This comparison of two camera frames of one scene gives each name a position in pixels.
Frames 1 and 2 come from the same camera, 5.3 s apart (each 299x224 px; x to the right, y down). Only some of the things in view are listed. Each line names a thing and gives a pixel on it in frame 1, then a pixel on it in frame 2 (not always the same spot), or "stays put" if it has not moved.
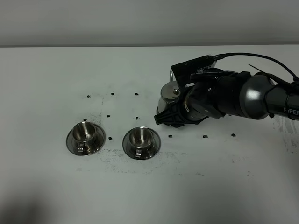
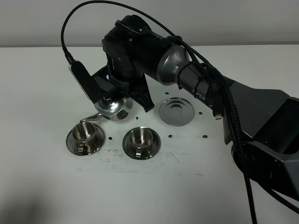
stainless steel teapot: x=170 y=92 → x=111 y=107
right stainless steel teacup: x=140 y=139 stays put
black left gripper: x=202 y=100 → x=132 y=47
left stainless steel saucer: x=89 y=147 stays put
